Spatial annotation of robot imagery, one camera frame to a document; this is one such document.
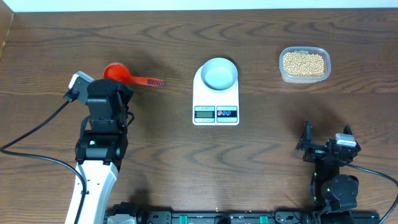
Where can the light blue bowl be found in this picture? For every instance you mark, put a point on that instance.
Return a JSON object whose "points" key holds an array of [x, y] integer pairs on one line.
{"points": [[219, 74]]}

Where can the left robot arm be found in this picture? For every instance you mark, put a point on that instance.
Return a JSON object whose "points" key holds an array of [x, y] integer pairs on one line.
{"points": [[100, 148]]}

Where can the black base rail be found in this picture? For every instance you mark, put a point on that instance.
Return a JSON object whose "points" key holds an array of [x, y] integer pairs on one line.
{"points": [[134, 214]]}

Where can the clear plastic container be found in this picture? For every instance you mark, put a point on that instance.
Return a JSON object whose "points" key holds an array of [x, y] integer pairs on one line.
{"points": [[305, 80]]}

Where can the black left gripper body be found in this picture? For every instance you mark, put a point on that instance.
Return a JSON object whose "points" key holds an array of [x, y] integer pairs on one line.
{"points": [[125, 96]]}

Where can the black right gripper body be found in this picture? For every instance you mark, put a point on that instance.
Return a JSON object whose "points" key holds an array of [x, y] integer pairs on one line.
{"points": [[314, 154]]}

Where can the soybeans in container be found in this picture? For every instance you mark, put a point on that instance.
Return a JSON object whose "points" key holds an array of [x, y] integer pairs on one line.
{"points": [[303, 65]]}

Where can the white digital kitchen scale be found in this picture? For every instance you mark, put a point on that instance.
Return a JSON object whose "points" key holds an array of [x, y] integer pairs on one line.
{"points": [[215, 107]]}

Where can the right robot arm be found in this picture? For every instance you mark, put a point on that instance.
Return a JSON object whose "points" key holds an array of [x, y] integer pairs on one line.
{"points": [[332, 191]]}

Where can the red measuring scoop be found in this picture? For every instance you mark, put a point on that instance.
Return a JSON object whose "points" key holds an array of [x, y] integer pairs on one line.
{"points": [[120, 73]]}

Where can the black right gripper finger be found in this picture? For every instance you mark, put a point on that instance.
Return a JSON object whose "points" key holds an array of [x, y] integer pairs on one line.
{"points": [[347, 130], [306, 137]]}

